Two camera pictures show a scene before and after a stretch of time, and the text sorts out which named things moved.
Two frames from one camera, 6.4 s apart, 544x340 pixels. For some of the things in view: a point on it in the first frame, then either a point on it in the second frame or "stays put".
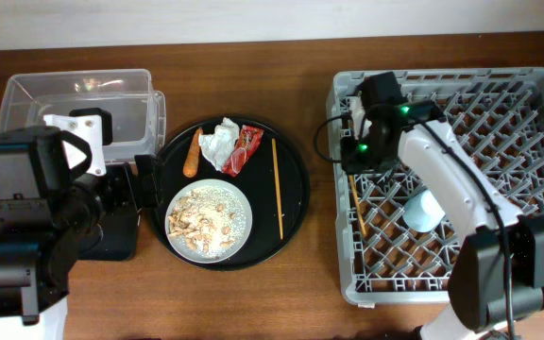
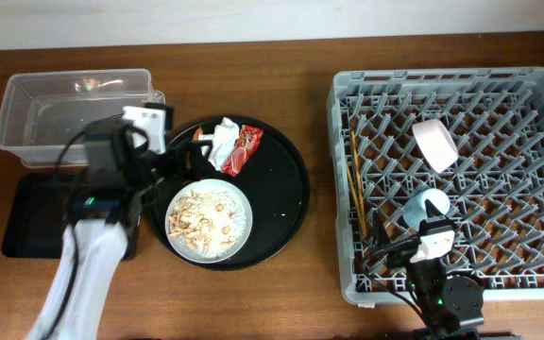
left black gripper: x=129 y=197 -> x=196 y=165
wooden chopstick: x=279 y=197 -> x=355 y=197
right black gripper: x=351 y=161 -> x=399 y=254
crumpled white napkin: x=218 y=145 stays put
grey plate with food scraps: x=208 y=221 stays put
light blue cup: x=422 y=212 stays put
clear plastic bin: x=138 y=110 stays put
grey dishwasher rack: x=518 y=124 stays put
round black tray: x=256 y=181 stays put
